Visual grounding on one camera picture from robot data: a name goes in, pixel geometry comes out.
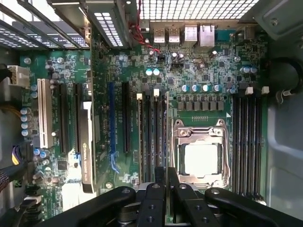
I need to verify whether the black RAM slot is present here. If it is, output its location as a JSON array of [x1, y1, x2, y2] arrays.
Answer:
[[136, 92, 144, 183], [255, 86, 270, 201], [152, 88, 160, 169], [239, 87, 254, 196], [247, 96, 255, 198], [144, 94, 152, 183], [232, 94, 240, 193], [160, 94, 166, 168]]

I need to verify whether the silver CPU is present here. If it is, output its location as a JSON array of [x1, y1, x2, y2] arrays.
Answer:
[[183, 144, 220, 178]]

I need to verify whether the black NVIDIA graphics card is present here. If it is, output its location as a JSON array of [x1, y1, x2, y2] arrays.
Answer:
[[79, 27, 98, 194]]

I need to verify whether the black expansion slot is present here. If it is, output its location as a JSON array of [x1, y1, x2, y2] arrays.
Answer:
[[122, 81, 131, 154], [72, 83, 83, 154], [58, 83, 70, 154]]

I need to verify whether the blue expansion slot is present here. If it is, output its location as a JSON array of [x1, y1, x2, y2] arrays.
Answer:
[[107, 81, 119, 174]]

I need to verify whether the metal CPU socket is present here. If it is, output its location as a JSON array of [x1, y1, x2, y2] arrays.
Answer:
[[171, 119, 232, 188]]

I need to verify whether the grey metal PC case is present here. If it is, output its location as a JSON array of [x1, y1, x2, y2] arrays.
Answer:
[[0, 0, 303, 227]]

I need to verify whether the white expansion slot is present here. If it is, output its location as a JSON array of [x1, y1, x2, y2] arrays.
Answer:
[[37, 78, 54, 149]]

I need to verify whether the green motherboard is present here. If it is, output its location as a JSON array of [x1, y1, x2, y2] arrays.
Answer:
[[20, 22, 269, 217]]

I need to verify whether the white power connector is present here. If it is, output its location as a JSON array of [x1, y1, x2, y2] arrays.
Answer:
[[7, 65, 31, 88]]

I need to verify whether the silver USB port stack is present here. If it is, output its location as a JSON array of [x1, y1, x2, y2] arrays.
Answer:
[[168, 27, 180, 44], [153, 27, 166, 44], [184, 25, 198, 48]]

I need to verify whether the silver ethernet port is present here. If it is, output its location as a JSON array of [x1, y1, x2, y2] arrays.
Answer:
[[199, 23, 215, 47]]

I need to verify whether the black flat data cable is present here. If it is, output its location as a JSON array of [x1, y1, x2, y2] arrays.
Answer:
[[13, 197, 45, 222]]

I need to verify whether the black connector with coloured wires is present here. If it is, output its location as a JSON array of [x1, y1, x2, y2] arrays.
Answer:
[[12, 141, 35, 183]]

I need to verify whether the black braided cable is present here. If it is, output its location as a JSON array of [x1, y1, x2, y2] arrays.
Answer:
[[0, 164, 29, 191]]

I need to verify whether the thick black cable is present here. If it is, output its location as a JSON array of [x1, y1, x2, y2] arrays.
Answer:
[[267, 57, 303, 98]]

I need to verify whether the red black twisted wire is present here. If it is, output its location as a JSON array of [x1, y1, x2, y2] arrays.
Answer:
[[129, 0, 162, 55]]

